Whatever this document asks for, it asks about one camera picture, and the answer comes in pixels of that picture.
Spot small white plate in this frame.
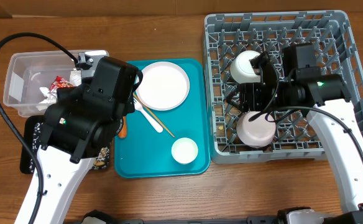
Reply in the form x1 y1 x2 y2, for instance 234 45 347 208
230 50 260 84

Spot red snack wrapper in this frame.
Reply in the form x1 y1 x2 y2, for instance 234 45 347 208
49 76 73 91

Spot white napkin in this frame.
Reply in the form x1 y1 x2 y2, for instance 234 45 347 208
36 87 57 111

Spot white green tissue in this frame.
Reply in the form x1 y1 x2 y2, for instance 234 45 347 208
69 70 81 86

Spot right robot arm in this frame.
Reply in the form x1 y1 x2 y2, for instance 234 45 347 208
230 47 363 223

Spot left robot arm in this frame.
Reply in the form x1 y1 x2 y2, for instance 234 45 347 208
16 56 142 223

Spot grey dishwasher rack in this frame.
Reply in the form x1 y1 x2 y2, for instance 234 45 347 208
203 11 363 164

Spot small white cup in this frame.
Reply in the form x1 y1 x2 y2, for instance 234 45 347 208
171 138 198 165

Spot large white plate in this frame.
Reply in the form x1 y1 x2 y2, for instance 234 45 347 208
136 62 190 111

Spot teal plastic tray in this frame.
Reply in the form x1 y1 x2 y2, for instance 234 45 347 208
114 58 211 179

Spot wooden chopstick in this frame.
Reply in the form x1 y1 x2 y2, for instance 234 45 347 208
133 93 175 138

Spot white plastic fork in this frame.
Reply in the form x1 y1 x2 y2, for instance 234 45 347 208
133 97 163 133

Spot orange carrot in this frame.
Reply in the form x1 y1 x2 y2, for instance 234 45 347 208
118 116 127 139

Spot spilled rice and peanuts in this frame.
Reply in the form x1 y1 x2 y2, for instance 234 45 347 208
30 123 111 170

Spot black plastic tray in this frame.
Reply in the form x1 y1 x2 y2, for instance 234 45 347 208
19 114 112 175

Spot clear plastic bin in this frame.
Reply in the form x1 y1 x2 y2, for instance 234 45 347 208
2 49 110 118

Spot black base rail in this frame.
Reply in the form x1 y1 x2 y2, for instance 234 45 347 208
73 210 287 224

